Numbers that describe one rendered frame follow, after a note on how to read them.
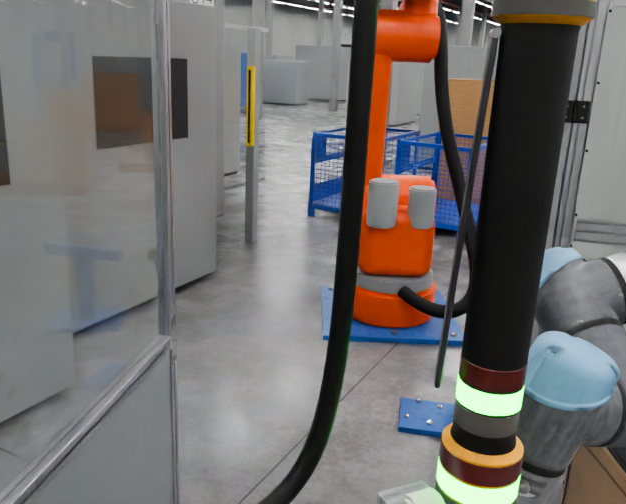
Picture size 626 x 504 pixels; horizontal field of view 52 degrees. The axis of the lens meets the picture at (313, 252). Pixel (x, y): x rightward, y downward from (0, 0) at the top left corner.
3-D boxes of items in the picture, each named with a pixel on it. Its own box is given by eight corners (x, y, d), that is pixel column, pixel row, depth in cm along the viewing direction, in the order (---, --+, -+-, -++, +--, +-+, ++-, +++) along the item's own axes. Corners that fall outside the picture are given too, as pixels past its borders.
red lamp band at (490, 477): (472, 496, 32) (475, 475, 32) (423, 448, 36) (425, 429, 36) (538, 476, 34) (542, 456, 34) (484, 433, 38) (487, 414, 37)
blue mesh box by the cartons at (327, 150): (305, 216, 746) (309, 130, 718) (351, 198, 854) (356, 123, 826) (376, 228, 708) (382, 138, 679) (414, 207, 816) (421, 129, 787)
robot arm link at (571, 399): (650, 380, 54) (581, 371, 50) (589, 480, 58) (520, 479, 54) (585, 330, 61) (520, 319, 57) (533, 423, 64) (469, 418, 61)
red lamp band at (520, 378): (486, 398, 31) (489, 376, 31) (445, 368, 34) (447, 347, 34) (538, 386, 33) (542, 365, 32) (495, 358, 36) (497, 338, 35)
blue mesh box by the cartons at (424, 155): (387, 228, 710) (394, 138, 682) (428, 208, 814) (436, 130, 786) (464, 242, 668) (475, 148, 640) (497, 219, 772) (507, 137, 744)
